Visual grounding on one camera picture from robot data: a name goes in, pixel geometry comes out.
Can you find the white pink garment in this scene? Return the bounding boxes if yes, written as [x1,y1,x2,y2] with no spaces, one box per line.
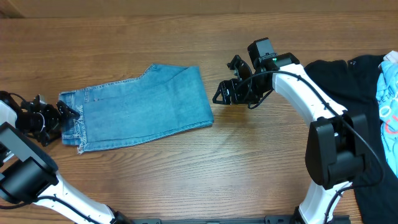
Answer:
[383,50,398,63]

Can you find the light blue printed t-shirt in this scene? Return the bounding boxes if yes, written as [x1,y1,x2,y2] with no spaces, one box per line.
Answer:
[376,61,397,176]

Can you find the black t-shirt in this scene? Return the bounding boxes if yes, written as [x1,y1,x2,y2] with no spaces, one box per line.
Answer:
[303,54,398,224]

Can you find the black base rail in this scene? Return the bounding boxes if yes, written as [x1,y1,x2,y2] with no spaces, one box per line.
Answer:
[124,213,351,224]

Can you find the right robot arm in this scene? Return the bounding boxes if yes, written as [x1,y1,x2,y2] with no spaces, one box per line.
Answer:
[213,38,370,223]

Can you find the light blue denim jeans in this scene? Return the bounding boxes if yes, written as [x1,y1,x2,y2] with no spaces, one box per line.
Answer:
[59,64,214,154]

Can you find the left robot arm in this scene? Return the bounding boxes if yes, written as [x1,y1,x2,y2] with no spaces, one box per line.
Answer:
[1,91,132,224]

